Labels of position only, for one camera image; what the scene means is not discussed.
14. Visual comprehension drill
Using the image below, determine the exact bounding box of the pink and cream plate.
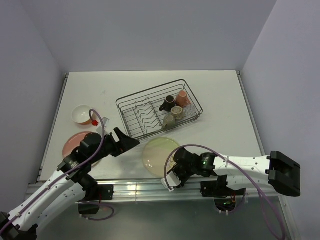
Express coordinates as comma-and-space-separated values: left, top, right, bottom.
62, 131, 92, 159

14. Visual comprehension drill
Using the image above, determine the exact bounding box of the orange and white bowl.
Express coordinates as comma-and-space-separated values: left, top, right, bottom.
71, 105, 96, 125

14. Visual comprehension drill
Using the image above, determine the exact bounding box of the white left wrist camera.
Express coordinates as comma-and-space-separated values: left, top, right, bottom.
91, 117, 110, 136

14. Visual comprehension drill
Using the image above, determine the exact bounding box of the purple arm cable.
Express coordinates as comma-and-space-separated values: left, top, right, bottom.
163, 144, 286, 240
0, 108, 115, 240

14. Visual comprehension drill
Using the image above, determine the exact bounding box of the pink ceramic mug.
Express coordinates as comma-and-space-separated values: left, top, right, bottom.
175, 90, 191, 108

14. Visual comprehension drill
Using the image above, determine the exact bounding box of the dark brown mug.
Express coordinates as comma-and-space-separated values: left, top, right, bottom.
159, 95, 176, 112

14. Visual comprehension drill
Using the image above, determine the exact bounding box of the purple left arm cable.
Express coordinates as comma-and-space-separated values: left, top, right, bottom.
0, 108, 115, 240

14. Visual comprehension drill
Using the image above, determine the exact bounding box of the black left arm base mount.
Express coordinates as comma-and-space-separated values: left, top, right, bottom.
78, 184, 114, 216

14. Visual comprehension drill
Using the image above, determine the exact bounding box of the green and cream plate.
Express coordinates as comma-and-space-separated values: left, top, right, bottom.
142, 137, 180, 178

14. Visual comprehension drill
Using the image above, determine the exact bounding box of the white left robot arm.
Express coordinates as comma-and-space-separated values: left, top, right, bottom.
0, 127, 140, 240

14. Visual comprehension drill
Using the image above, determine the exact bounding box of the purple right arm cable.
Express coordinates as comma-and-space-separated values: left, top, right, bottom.
163, 144, 286, 240

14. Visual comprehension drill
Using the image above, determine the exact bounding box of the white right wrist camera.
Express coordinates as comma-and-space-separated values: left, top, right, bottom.
161, 172, 181, 192

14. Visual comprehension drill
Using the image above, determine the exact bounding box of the beige small bowl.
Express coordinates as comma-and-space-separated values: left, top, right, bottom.
170, 106, 183, 120

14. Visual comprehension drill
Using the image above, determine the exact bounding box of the aluminium frame rail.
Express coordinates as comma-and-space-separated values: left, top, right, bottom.
24, 176, 287, 205

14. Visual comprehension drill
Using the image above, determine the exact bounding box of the dark wire dish rack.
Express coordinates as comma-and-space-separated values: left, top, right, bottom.
115, 79, 203, 141

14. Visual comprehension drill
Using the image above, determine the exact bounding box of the clear glass cup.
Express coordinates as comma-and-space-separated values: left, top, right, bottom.
182, 104, 197, 118

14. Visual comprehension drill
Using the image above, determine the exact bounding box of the grey-green ceramic cup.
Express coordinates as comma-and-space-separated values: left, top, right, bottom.
162, 114, 176, 129

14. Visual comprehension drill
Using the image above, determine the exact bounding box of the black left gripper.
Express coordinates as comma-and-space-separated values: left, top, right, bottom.
89, 127, 140, 164

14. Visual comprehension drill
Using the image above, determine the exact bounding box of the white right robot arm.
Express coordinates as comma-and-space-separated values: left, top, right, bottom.
161, 147, 301, 198

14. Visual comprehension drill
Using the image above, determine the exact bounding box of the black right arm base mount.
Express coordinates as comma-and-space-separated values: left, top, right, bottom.
200, 175, 246, 198

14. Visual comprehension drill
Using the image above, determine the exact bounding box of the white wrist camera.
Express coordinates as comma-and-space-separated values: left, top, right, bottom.
161, 172, 181, 192
91, 117, 110, 136

